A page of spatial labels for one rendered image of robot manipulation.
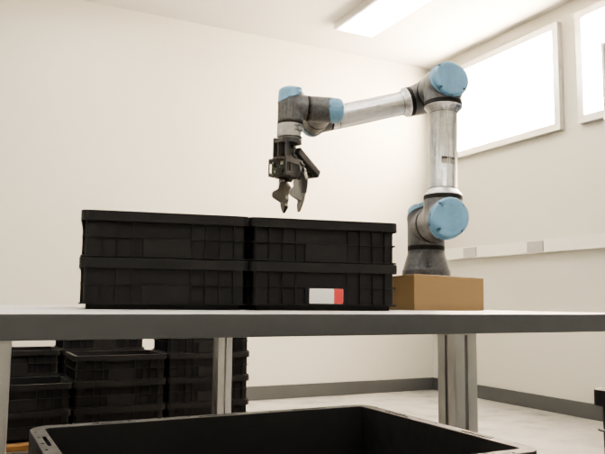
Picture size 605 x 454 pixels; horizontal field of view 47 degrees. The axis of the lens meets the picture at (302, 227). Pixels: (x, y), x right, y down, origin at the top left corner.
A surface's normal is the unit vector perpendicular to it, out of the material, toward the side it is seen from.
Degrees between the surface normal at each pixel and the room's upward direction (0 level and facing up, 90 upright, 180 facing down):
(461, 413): 90
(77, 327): 90
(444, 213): 95
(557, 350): 90
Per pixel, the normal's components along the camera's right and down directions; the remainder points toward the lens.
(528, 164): -0.89, -0.06
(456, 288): 0.45, -0.09
